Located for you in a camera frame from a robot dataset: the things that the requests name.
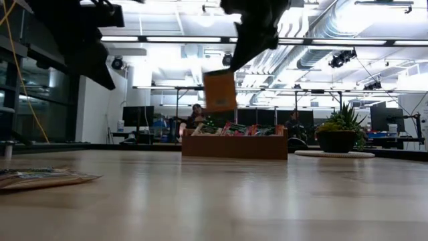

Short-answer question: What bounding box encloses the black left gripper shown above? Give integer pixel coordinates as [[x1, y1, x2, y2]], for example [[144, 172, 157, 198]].
[[26, 0, 116, 92]]

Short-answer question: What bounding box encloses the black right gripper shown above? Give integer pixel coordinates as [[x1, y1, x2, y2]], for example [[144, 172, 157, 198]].
[[220, 0, 292, 73]]

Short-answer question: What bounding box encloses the orange peach tea bag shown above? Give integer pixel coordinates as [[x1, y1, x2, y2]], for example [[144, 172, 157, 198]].
[[247, 124, 286, 137], [203, 69, 238, 114]]

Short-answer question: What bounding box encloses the snack packet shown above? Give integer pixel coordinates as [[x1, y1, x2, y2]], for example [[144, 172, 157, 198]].
[[191, 122, 224, 137]]

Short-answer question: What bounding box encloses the beige apple tea bag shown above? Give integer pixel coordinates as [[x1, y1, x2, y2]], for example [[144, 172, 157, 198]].
[[0, 166, 102, 191]]

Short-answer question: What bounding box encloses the overhead light bar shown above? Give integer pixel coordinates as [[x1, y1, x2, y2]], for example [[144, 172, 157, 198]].
[[100, 34, 428, 48]]

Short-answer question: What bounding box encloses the black monitor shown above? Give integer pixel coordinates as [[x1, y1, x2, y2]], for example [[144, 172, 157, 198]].
[[369, 102, 406, 133], [237, 108, 257, 127], [122, 105, 156, 128]]

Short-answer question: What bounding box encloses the person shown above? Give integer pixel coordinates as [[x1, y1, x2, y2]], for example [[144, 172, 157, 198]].
[[178, 102, 207, 138], [286, 109, 308, 139]]

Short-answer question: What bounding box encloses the wooden three-compartment box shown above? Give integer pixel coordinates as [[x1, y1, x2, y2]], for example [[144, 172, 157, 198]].
[[181, 128, 289, 161]]

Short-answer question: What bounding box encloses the potted succulent, black pot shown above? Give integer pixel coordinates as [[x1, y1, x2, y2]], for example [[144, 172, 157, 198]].
[[315, 102, 368, 154]]

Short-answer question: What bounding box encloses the round woven white mat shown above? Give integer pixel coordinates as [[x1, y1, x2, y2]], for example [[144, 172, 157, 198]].
[[294, 149, 377, 159]]

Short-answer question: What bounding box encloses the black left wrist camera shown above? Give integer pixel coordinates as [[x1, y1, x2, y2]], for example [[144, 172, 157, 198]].
[[80, 2, 126, 29]]

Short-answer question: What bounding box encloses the yellow cable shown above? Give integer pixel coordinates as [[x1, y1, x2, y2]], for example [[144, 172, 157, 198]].
[[0, 0, 51, 145]]

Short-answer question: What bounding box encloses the white cylindrical post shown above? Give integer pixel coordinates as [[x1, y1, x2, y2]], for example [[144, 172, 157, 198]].
[[3, 140, 14, 160]]

